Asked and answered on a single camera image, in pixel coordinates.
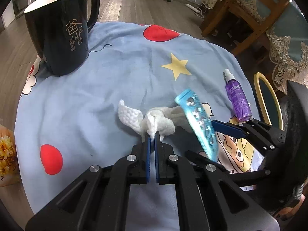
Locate black mug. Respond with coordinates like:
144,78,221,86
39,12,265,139
24,0,100,76

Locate yellow-rimmed teal trash bin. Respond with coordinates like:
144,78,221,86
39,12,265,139
253,72,284,130

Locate teal blister pill pack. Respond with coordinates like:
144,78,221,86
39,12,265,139
174,89,218,162

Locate white tissue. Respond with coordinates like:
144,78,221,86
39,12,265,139
118,100,193,140

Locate wooden chair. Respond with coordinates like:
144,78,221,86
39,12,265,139
200,0,289,55

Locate white power strip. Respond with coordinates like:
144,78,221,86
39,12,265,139
185,4,204,18

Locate light blue cartoon cloth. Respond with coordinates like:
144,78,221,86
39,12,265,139
14,21,265,231

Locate purple spray bottle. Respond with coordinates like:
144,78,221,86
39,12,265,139
223,68,252,123

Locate yellow flower cushion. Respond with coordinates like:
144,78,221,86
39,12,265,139
0,125,20,187

